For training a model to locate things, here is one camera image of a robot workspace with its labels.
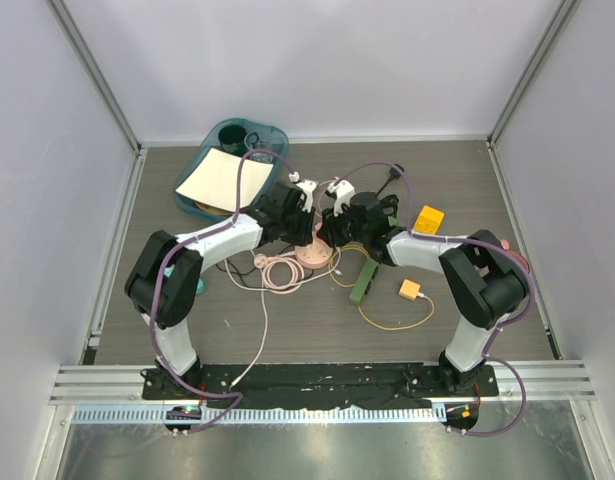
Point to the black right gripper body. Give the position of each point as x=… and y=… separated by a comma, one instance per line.
x=343, y=228

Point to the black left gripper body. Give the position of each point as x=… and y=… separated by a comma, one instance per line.
x=298, y=226

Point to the round pink power socket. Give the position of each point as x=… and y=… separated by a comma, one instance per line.
x=315, y=255

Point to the green power strip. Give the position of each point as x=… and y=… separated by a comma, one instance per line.
x=363, y=283

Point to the yellow cube socket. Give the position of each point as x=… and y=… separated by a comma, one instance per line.
x=428, y=221

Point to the yellow charger plug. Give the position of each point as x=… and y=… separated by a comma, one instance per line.
x=410, y=290

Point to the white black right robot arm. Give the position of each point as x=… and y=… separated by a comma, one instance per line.
x=486, y=282

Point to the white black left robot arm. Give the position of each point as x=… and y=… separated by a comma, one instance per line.
x=162, y=284

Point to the teal plastic tray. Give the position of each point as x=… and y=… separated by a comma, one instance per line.
x=278, y=145

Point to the white paper sheet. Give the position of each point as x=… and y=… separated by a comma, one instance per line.
x=213, y=182

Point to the clear glass cup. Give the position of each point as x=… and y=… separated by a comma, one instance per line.
x=258, y=145

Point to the dark green mug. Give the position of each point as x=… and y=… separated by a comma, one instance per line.
x=232, y=139

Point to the red pink cup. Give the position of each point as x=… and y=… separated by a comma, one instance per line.
x=515, y=256

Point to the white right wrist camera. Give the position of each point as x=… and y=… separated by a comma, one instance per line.
x=341, y=191

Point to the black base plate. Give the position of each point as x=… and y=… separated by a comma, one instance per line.
x=313, y=387

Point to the white slotted cable duct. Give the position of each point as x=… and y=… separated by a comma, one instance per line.
x=173, y=414

